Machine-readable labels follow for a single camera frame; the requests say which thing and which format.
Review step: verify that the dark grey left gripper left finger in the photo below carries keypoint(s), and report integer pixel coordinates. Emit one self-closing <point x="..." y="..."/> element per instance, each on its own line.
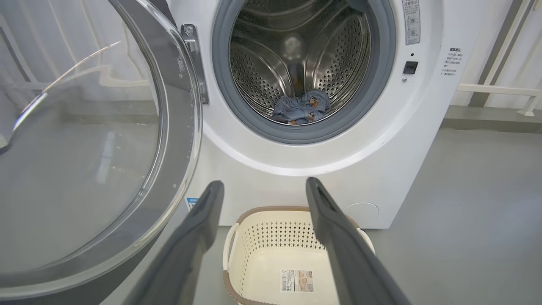
<point x="186" y="250"/>

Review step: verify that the round black glass washer door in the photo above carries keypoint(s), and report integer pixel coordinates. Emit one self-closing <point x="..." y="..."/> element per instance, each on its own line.
<point x="84" y="190"/>

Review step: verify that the blue bear-print garment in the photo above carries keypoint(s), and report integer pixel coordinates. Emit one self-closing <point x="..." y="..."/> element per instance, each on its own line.
<point x="300" y="108"/>

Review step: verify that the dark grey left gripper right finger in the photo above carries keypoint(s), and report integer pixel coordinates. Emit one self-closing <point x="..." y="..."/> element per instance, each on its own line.
<point x="343" y="254"/>

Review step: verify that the white front-load washing machine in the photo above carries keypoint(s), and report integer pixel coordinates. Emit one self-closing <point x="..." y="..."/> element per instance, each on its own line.
<point x="275" y="169"/>

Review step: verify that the paper product label sticker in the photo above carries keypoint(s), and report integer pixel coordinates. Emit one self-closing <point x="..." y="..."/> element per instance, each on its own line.
<point x="296" y="281"/>

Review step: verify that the cream perforated laundry basket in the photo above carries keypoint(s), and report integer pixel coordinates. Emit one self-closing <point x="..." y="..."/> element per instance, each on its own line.
<point x="271" y="254"/>

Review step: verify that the white metal railing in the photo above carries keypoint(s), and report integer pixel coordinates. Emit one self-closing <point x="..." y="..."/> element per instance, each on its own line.
<point x="495" y="90"/>

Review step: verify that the blue energy label sticker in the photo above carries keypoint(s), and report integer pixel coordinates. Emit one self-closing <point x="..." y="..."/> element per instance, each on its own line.
<point x="192" y="203"/>

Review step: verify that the round white filter cover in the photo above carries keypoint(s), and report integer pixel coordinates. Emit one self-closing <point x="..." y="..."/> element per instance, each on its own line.
<point x="364" y="211"/>

